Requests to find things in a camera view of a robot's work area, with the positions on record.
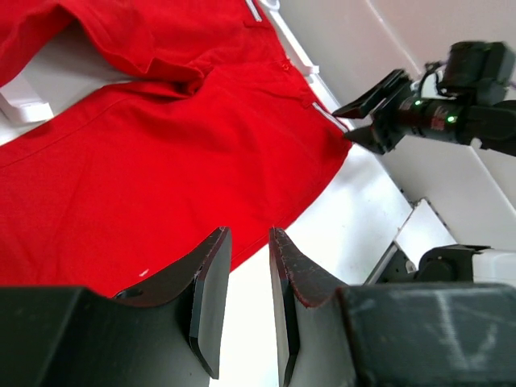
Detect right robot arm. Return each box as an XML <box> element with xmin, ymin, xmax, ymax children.
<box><xmin>332</xmin><ymin>41</ymin><xmax>515</xmax><ymax>285</ymax></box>

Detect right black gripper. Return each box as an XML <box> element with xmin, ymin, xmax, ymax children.
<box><xmin>332</xmin><ymin>69</ymin><xmax>472</xmax><ymax>154</ymax></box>

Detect red trousers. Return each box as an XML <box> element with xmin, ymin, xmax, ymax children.
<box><xmin>1</xmin><ymin>1</ymin><xmax>351</xmax><ymax>296</ymax></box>

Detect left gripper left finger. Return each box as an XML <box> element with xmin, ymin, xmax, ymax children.
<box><xmin>116</xmin><ymin>227</ymin><xmax>232</xmax><ymax>379</ymax></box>

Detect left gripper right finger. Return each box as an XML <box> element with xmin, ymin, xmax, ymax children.
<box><xmin>268</xmin><ymin>227</ymin><xmax>343</xmax><ymax>386</ymax></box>

